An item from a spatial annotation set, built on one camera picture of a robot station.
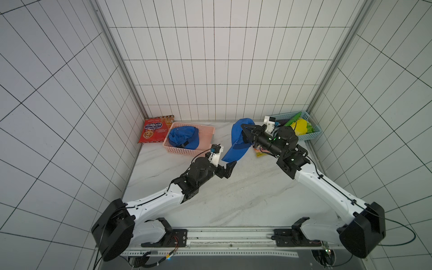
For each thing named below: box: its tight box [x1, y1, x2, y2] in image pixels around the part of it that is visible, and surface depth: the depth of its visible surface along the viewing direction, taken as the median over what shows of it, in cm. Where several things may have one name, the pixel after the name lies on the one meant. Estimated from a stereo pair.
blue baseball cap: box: [221, 118, 256, 162], surface depth 76 cm
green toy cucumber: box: [284, 111, 302, 127], surface depth 116 cm
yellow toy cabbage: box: [290, 118, 315, 136], surface depth 106 cm
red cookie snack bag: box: [137, 114, 175, 144], surface depth 112 cm
